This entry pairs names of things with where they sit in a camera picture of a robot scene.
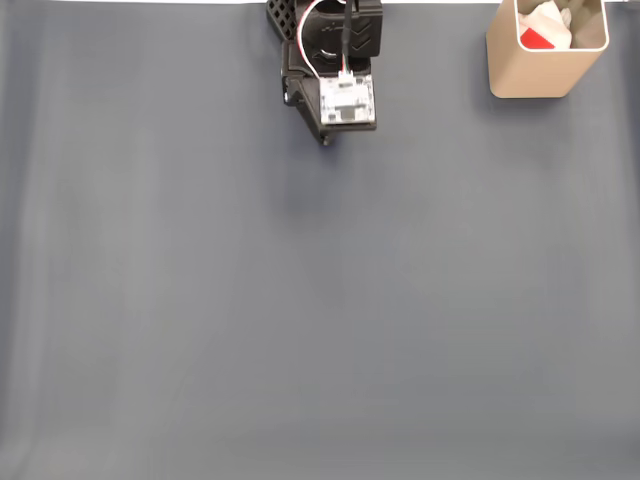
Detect red cube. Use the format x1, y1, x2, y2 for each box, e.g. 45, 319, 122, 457
519, 28, 558, 51

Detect beige open box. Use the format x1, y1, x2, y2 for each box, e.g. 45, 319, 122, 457
485, 0, 612, 100

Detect blue-grey table mat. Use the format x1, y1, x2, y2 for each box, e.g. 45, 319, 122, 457
0, 3, 640, 480

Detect white crumpled paper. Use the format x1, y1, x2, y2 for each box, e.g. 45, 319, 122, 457
516, 0, 574, 51

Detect red white servo cable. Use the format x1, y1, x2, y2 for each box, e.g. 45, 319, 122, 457
296, 0, 326, 80

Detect camera circuit board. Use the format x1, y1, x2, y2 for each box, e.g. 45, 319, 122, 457
318, 73, 377, 127

